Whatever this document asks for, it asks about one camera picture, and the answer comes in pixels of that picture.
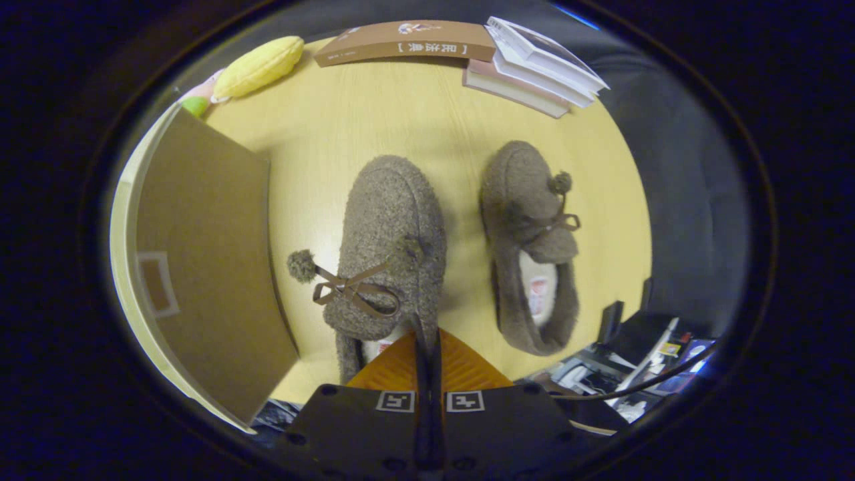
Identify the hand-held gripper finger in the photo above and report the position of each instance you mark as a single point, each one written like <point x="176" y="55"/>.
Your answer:
<point x="421" y="414"/>
<point x="437" y="414"/>

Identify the brown fluffy shoe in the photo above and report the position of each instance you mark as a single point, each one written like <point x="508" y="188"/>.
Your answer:
<point x="521" y="180"/>
<point x="391" y="214"/>

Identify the beige fabric storage box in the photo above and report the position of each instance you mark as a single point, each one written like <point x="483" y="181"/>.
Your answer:
<point x="200" y="267"/>

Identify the dark upright box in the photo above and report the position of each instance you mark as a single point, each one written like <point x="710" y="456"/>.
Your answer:
<point x="609" y="324"/>

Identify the cluttered side desk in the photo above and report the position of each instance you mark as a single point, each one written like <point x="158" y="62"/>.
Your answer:
<point x="641" y="334"/>

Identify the pink covered book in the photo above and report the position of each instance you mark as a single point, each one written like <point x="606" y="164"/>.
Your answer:
<point x="494" y="80"/>

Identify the brown book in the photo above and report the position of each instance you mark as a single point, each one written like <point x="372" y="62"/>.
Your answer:
<point x="401" y="43"/>

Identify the white portrait cover book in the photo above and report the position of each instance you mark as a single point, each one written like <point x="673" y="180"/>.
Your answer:
<point x="554" y="57"/>

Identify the pink and green plush toy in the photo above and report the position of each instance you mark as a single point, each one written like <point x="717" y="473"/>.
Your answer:
<point x="195" y="105"/>

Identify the round yellow plush toy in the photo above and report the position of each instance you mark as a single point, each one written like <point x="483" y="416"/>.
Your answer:
<point x="260" y="65"/>

